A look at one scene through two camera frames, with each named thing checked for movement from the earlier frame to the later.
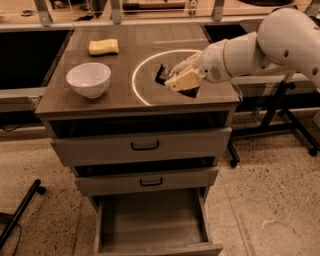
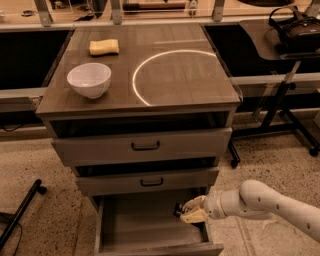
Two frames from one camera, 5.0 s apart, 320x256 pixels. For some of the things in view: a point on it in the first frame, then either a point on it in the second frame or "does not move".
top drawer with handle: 201,144 does not move
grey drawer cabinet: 145,153 does not move
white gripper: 212,63 → 212,206
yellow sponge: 103,47 does not move
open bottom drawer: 153,222 does not move
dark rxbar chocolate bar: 163,75 → 178,210
